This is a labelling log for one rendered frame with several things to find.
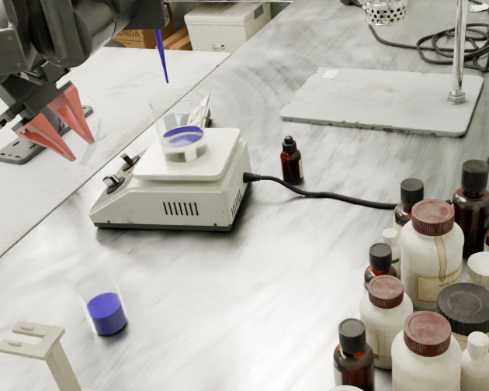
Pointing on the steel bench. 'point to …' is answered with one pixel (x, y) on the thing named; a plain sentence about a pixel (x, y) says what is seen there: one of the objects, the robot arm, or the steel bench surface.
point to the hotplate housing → (180, 200)
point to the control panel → (121, 185)
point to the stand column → (459, 54)
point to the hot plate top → (213, 172)
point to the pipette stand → (44, 353)
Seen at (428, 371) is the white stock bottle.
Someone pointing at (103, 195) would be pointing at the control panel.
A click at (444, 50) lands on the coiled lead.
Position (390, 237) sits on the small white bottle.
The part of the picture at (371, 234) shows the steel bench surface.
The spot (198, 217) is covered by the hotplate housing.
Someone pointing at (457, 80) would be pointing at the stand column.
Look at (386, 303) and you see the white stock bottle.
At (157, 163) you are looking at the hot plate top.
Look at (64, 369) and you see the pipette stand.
